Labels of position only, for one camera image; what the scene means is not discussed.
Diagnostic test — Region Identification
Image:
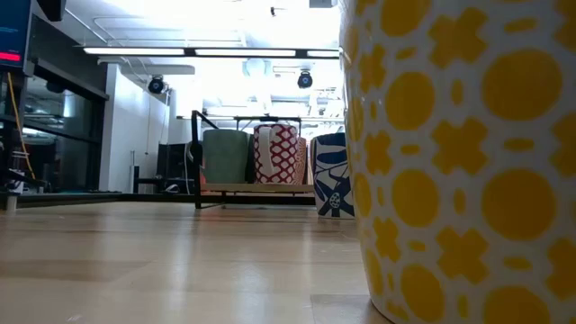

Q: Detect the computer monitor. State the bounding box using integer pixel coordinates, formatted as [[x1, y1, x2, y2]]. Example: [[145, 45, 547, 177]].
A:
[[0, 0, 33, 76]]

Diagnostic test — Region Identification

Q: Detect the black desk with equipment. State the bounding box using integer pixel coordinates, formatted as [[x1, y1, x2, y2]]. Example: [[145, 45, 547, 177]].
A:
[[155, 142, 195, 194]]

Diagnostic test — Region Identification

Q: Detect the pale green mug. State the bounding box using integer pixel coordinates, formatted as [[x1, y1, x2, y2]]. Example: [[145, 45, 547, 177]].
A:
[[201, 129, 251, 185]]

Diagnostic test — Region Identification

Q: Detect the overhead light bar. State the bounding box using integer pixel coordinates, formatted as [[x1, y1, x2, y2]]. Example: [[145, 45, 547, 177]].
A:
[[82, 46, 341, 59]]

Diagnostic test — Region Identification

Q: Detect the white mug with blue pattern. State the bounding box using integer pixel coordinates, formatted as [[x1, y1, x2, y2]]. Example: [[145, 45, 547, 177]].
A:
[[310, 132, 356, 221]]

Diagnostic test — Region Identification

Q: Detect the wooden shelf with black frame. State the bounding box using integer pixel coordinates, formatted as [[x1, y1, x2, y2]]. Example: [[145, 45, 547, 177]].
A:
[[191, 110, 316, 211]]

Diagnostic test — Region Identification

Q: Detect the white mug with yellow pattern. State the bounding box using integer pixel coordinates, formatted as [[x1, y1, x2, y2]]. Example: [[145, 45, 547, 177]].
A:
[[339, 0, 576, 324]]

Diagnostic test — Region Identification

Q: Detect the white mug with orange pattern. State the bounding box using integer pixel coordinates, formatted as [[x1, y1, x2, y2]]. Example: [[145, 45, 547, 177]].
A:
[[294, 136, 311, 185]]

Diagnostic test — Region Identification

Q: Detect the white mug with red pattern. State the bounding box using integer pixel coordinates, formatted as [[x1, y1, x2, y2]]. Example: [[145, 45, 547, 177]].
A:
[[253, 123, 302, 185]]

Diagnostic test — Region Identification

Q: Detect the black round ceiling device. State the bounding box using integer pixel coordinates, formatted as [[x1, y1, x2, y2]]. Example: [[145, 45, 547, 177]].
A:
[[296, 68, 314, 90], [147, 75, 166, 95]]

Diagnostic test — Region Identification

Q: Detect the black metal table frame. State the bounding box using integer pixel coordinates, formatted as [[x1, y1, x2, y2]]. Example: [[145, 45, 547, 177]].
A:
[[0, 165, 319, 208]]

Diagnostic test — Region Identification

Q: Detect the yellow cable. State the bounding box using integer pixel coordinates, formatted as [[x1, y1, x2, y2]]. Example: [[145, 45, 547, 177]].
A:
[[6, 71, 37, 181]]

